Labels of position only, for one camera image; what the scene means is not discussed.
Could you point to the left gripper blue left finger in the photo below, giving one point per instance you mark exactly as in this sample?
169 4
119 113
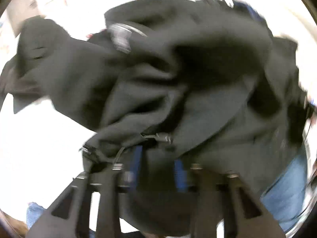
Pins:
135 167

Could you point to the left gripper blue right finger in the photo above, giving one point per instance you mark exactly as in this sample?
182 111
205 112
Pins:
180 176

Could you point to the black hooded jacket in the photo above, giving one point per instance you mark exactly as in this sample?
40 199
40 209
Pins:
201 82

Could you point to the patterned cartoon bed sheet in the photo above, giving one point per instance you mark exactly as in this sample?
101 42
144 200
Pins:
39 146

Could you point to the person's blue jeans leg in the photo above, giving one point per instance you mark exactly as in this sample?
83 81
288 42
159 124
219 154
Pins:
284 200

